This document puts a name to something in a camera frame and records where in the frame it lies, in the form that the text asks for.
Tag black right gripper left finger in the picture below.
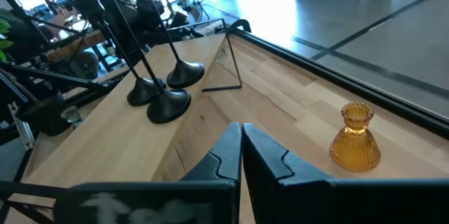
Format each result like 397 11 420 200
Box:
55 121 243 224

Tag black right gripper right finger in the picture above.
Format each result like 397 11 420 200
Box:
242 122 449 224

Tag amber glass candle holder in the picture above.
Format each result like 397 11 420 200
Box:
328 101 382 173

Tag tall black metal candlestick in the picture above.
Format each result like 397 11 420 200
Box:
69 0 167 107
94 0 192 125
135 0 206 90

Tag wooden shelf riser black legs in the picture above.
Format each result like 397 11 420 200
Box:
0 18 243 224

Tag green potted plant black pot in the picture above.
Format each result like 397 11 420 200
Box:
0 8 67 137

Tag black metal table frame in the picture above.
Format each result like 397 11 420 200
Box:
224 18 449 140

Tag white metal bracket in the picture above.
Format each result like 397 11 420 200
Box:
8 103 36 150

